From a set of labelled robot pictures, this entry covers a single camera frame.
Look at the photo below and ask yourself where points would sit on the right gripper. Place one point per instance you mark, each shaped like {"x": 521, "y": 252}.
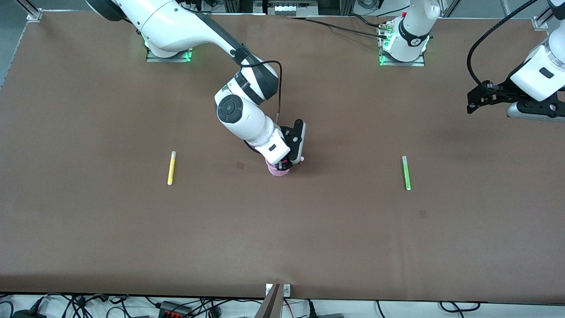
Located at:
{"x": 283, "y": 166}

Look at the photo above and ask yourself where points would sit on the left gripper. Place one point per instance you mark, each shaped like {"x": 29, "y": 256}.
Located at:
{"x": 503, "y": 91}

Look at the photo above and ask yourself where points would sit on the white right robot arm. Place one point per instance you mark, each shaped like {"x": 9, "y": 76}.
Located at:
{"x": 185, "y": 26}

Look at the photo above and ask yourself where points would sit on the pink cup holder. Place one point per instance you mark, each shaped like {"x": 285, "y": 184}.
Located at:
{"x": 276, "y": 172}

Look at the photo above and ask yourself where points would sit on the green marker pen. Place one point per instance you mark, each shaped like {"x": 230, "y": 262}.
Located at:
{"x": 406, "y": 172}

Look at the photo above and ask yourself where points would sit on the yellow marker pen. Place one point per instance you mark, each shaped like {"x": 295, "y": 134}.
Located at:
{"x": 171, "y": 168}

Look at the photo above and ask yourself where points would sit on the grey electrical box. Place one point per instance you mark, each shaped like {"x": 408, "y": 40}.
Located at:
{"x": 289, "y": 8}

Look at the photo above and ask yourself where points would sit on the black orange power adapter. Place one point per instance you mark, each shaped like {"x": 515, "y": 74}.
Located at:
{"x": 174, "y": 308}

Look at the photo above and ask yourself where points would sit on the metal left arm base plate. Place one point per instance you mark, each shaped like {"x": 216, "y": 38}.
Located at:
{"x": 404, "y": 63}

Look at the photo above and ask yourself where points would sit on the metal table corner bracket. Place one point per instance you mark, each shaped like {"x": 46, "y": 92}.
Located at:
{"x": 542, "y": 23}
{"x": 34, "y": 15}

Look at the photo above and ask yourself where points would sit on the metal camera stand post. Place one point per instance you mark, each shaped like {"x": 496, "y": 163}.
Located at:
{"x": 270, "y": 304}

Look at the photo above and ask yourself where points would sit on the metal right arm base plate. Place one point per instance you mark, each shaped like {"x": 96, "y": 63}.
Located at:
{"x": 190, "y": 55}

